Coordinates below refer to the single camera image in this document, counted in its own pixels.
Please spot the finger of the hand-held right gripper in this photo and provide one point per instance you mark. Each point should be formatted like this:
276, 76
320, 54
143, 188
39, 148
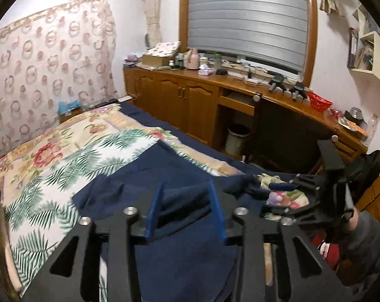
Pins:
312, 215
309, 184

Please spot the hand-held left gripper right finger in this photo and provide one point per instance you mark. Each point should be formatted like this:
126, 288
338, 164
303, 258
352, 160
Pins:
218, 214

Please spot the cardboard box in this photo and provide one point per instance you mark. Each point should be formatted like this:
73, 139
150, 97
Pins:
153, 60

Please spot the wooden window frame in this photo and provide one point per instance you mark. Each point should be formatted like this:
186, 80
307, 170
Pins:
312, 37

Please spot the green bottle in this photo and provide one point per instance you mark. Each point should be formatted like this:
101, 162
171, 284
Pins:
217, 62

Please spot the upright books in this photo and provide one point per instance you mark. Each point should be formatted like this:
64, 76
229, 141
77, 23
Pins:
353, 48

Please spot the palm leaf print sheet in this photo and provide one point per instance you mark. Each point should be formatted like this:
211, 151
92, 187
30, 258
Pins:
83, 170

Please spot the wooden cabinet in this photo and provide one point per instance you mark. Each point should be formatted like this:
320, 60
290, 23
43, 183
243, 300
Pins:
196, 100

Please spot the floral bed blanket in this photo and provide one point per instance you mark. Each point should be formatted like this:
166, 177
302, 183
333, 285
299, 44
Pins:
45, 154

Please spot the tissue box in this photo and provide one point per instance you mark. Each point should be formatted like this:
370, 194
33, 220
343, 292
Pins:
205, 70

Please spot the floral print box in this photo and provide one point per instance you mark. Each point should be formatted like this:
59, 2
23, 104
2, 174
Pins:
163, 48

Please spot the round grey device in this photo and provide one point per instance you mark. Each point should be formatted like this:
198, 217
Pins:
355, 114

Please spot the red cloth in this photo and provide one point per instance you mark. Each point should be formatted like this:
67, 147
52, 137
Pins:
330, 251

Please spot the clear plastic bottle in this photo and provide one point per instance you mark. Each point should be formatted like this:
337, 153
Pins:
371, 130

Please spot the navy bed sheet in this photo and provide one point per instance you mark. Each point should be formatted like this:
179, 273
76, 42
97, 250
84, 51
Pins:
164, 125

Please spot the beige tied curtain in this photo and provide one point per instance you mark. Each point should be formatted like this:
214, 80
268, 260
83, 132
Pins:
152, 6

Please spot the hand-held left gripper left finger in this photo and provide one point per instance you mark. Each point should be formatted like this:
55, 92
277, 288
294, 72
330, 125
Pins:
153, 214

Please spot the black backpack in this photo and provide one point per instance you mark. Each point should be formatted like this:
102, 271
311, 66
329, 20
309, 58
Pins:
366, 170

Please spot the person's right forearm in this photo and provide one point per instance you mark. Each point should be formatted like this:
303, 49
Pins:
366, 236

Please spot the floral print garment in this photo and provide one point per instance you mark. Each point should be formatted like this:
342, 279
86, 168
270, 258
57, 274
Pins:
279, 198

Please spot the wooden drawer unit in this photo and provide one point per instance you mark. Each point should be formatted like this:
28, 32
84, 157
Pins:
377, 192

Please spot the black handheld device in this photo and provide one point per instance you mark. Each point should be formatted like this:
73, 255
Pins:
276, 80
298, 88

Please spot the navy blue garment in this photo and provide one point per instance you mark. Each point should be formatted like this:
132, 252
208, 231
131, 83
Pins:
183, 232

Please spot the blue packet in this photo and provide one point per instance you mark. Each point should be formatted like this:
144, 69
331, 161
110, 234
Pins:
68, 105

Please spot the grey window blind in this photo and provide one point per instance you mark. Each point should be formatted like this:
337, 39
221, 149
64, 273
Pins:
246, 15

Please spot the pink kettle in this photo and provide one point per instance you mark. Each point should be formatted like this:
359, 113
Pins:
191, 59

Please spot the white wall shelf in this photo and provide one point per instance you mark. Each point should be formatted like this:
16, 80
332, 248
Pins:
379, 53

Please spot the red plastic basket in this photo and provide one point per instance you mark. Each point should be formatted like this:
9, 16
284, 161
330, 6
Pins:
319, 102

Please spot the white trash bin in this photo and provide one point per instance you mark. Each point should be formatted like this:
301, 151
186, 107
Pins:
235, 141

